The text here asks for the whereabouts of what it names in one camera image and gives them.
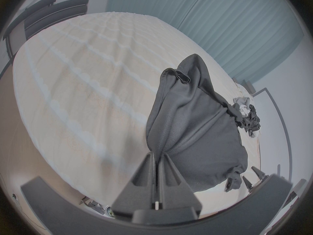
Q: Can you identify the black polo shirt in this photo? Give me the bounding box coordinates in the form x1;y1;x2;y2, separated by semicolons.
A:
145;54;248;193

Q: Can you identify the white printed pillow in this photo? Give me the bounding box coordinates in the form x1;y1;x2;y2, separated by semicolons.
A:
233;82;252;100

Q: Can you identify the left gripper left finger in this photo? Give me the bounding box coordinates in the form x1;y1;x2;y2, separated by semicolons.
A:
112;151;157;214

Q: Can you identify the blue-green curtain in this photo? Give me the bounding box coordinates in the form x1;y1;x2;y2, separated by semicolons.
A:
106;0;217;31
177;0;306;84

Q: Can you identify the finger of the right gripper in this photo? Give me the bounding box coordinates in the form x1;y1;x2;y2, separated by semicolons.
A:
242;176;254;190
251;166;266;181

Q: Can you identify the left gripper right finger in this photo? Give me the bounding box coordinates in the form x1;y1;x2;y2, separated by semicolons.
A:
158;152;202;214

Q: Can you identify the bed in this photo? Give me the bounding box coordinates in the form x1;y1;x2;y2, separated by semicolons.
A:
12;12;293;216

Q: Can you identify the black chest of drawers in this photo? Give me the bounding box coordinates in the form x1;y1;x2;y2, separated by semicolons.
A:
2;0;89;61

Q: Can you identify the pile of clothes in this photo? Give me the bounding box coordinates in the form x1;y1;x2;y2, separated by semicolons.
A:
232;96;261;138

